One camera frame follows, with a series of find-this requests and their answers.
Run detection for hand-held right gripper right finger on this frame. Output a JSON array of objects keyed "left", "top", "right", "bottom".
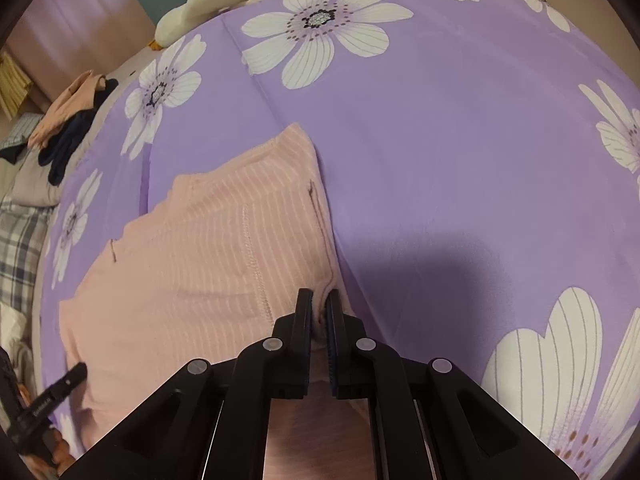
[{"left": 325, "top": 291, "right": 576, "bottom": 480}]

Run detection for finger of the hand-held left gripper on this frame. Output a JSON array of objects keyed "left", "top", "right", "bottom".
[{"left": 47, "top": 362, "right": 89, "bottom": 402}]

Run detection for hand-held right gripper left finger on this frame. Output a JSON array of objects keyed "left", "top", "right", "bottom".
[{"left": 60, "top": 288, "right": 315, "bottom": 480}]

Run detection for pink striped sweater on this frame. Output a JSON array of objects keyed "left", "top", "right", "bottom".
[{"left": 59, "top": 122, "right": 371, "bottom": 451}]

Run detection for folded pink and navy clothes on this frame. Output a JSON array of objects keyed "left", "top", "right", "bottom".
[{"left": 39, "top": 78, "right": 120, "bottom": 186}]

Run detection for person's left hand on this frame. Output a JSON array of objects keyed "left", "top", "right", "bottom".
[{"left": 22, "top": 427, "right": 77, "bottom": 476}]

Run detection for grey plaid quilt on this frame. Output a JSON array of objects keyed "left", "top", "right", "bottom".
[{"left": 0, "top": 145, "right": 91, "bottom": 396}]

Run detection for purple floral blanket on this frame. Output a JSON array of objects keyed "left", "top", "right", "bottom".
[{"left": 40, "top": 0, "right": 640, "bottom": 480}]

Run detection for blue striped pillow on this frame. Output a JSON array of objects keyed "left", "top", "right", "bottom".
[{"left": 0, "top": 112, "right": 46, "bottom": 163}]

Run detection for folded pink garment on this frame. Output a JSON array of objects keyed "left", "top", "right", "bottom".
[{"left": 29, "top": 71, "right": 108, "bottom": 148}]

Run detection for yellow pleated cloth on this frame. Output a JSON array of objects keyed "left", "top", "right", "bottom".
[{"left": 0, "top": 52, "right": 33, "bottom": 121}]

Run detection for pink curtain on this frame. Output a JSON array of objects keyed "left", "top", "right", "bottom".
[{"left": 5, "top": 0, "right": 161, "bottom": 103}]

